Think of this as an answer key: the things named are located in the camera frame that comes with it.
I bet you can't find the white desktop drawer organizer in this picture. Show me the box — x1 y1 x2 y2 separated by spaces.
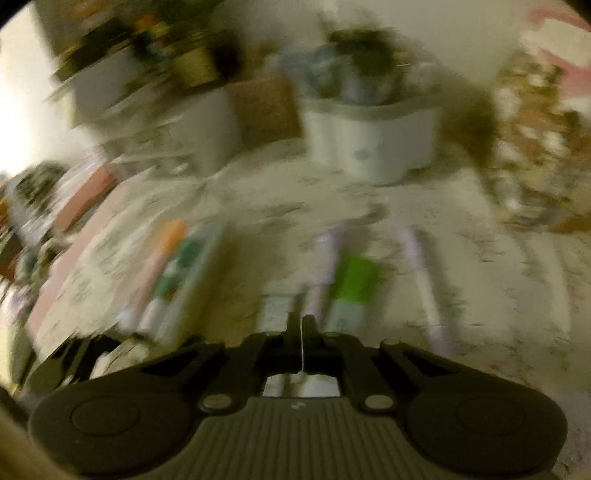
71 80 243 178

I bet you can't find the white blue pen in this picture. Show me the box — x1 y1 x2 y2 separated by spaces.
259 294 297 334

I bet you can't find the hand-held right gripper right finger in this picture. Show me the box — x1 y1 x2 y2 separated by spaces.
304 315 462 414

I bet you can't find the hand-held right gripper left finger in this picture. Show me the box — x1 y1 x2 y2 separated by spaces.
134 313 302 412

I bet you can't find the white lobed pen holder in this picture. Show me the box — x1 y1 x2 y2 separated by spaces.
299 90 441 186

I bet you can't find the pink flat box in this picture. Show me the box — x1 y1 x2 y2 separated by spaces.
53 164 122 234

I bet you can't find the green white glue stick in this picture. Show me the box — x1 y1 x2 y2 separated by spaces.
139 237 206 330

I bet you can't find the brown patterned pencil holder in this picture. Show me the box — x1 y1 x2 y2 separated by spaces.
228 76 303 149

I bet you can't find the light green highlighter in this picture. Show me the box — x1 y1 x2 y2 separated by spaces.
322 255 382 334

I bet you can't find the orange white pen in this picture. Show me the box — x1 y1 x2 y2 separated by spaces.
117 219 188 330

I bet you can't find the purple mechanical pencil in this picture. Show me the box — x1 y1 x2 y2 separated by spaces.
397 227 458 356

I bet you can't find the green potted plant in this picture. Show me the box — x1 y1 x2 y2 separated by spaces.
173 18 247 90

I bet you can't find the pink highlighter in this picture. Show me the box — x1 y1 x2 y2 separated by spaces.
301 228 345 320

